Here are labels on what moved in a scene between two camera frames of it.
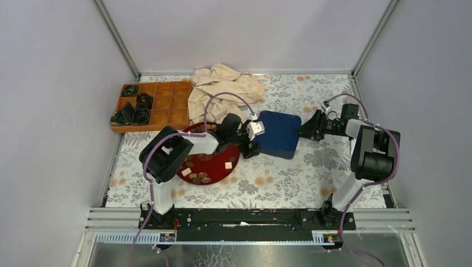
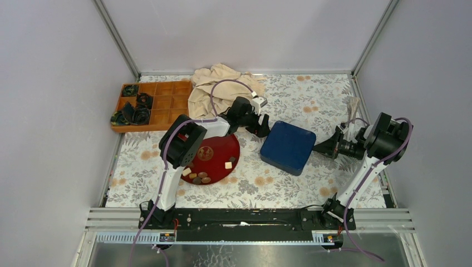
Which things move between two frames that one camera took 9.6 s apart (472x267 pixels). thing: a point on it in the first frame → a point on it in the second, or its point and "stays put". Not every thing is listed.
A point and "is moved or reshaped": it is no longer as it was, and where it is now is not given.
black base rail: x=246 y=225 stays put
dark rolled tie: x=130 y=90 stays put
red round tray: x=206 y=169 stays put
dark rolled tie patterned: x=141 y=115 stays put
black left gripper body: x=241 y=139 → x=250 y=119
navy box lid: x=281 y=132 is moved or reshaped
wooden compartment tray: x=171 y=106 stays put
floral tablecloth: x=294 y=151 stays put
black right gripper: x=313 y=128 → x=330 y=147
